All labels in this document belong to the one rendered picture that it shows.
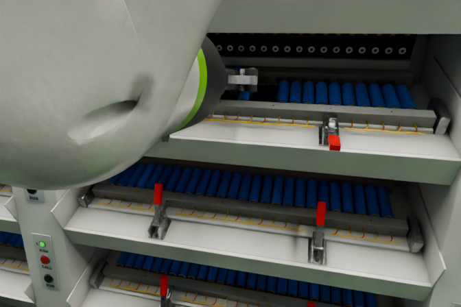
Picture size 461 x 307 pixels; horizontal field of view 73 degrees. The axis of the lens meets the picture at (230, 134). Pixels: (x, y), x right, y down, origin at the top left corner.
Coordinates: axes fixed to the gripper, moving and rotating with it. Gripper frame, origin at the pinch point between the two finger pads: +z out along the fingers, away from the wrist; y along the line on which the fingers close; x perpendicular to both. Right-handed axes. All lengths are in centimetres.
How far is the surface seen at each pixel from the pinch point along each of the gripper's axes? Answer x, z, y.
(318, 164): 11.2, -3.2, -14.3
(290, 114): 4.7, -0.4, -9.9
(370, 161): 10.0, -3.9, -20.8
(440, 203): 16.0, -0.3, -31.4
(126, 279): 42.1, 6.7, 21.7
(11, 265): 43, 6, 50
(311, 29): -6.7, -5.0, -11.9
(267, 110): 4.3, -0.6, -6.6
